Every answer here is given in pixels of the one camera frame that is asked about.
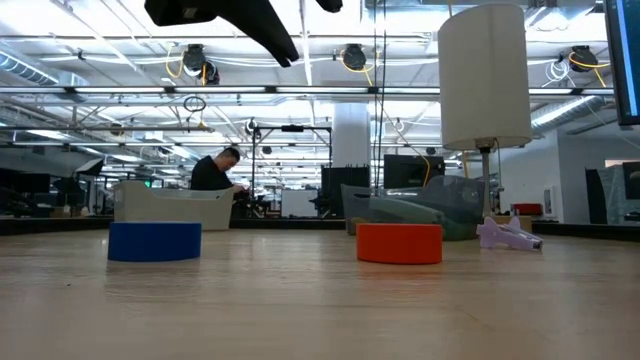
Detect yellow mini stapler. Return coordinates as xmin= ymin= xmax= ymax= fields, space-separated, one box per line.
xmin=347 ymin=216 xmax=371 ymax=237

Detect dark blue tape roll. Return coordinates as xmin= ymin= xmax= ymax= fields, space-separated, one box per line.
xmin=107 ymin=221 xmax=203 ymax=263

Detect red tape roll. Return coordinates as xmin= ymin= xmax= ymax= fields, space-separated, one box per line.
xmin=355 ymin=222 xmax=445 ymax=266

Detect purple staple remover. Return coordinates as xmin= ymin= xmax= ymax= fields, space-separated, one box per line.
xmin=475 ymin=215 xmax=544 ymax=253

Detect white column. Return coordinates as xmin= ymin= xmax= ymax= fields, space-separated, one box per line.
xmin=331 ymin=102 xmax=373 ymax=169

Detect person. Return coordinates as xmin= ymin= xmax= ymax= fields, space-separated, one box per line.
xmin=189 ymin=146 xmax=250 ymax=192

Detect table lamp white shade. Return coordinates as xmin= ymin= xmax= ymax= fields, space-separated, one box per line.
xmin=437 ymin=1 xmax=534 ymax=236

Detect white board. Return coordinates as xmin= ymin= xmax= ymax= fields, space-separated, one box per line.
xmin=280 ymin=188 xmax=320 ymax=219

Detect black cabinet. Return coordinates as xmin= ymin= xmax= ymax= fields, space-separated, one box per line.
xmin=320 ymin=165 xmax=372 ymax=219

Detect black background monitor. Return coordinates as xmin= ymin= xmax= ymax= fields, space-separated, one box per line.
xmin=382 ymin=153 xmax=447 ymax=191

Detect light grey plastic bin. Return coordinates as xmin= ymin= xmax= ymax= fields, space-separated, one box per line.
xmin=112 ymin=179 xmax=236 ymax=232

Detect translucent grey plastic bin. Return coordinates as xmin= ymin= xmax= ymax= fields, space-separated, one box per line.
xmin=340 ymin=174 xmax=485 ymax=242

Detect red box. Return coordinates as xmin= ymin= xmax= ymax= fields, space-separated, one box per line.
xmin=510 ymin=202 xmax=544 ymax=217

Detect computer monitor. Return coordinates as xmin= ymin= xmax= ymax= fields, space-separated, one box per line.
xmin=602 ymin=0 xmax=640 ymax=127

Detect black ceiling cable reel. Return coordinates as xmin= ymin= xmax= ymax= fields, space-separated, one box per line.
xmin=568 ymin=44 xmax=600 ymax=74
xmin=180 ymin=43 xmax=222 ymax=86
xmin=341 ymin=43 xmax=369 ymax=72

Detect black camera rig frame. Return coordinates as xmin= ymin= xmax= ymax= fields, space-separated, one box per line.
xmin=250 ymin=124 xmax=334 ymax=217

